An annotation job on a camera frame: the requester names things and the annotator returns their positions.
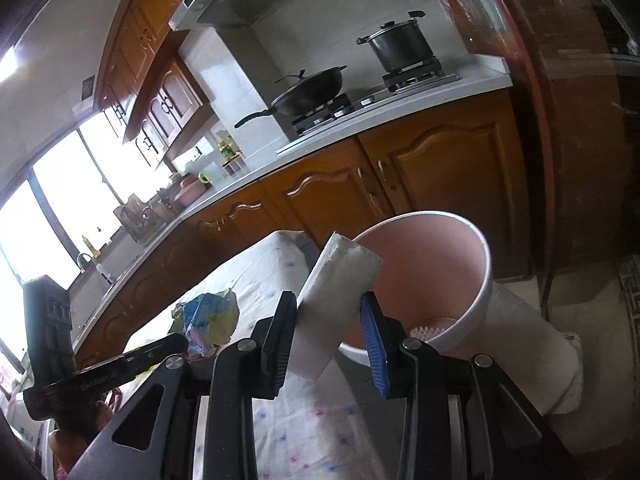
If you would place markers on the chrome faucet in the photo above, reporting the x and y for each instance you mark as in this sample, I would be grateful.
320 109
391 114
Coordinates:
97 267

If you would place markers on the colourful plastic wrapper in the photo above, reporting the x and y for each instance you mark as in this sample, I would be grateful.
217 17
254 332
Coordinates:
210 317

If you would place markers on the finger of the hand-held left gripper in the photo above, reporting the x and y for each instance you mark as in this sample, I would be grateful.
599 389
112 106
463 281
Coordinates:
157 347

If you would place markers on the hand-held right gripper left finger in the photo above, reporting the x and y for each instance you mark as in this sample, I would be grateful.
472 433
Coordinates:
278 345

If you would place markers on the white round bin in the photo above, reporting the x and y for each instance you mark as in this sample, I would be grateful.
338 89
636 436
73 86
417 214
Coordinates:
430 270

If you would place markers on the gas stove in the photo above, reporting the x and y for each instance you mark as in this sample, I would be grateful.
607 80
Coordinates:
370 97

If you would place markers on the printed white tablecloth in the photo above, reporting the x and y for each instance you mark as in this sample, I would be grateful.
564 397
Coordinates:
300 425

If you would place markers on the white cloth-covered stool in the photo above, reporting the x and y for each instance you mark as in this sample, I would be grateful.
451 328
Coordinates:
540 350

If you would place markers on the dark cooking pot with lid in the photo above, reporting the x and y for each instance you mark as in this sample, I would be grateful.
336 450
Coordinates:
400 46

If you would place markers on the wooden glass display cabinet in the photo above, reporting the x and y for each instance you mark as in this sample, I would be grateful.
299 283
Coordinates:
560 125

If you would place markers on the green cup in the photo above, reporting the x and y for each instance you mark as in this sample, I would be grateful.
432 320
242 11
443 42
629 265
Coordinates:
204 177

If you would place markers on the pink container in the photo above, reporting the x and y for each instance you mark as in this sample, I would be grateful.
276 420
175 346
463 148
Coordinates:
190 191

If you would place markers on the white foam block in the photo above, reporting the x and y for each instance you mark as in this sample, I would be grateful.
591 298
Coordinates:
332 300

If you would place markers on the wooden lower cabinets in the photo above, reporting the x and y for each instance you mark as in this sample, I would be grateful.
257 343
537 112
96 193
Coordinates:
440 170

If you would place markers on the green label bottles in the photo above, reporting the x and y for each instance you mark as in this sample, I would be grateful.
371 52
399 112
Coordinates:
227 149

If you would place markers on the person's left hand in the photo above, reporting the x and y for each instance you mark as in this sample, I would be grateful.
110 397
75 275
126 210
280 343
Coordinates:
102 410

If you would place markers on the wooden upper cabinets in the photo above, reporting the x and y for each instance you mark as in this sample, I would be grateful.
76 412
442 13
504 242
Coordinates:
165 95

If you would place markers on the kitchen window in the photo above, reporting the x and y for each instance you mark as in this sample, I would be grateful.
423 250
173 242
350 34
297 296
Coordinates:
60 195

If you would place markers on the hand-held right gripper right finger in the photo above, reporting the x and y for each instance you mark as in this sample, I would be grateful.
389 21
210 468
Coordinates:
374 355

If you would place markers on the white kitchen countertop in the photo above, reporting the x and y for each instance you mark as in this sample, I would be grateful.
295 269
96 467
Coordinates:
480 77

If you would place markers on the wooden cabinets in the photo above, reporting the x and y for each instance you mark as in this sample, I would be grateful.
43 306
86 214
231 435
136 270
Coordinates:
165 95
440 170

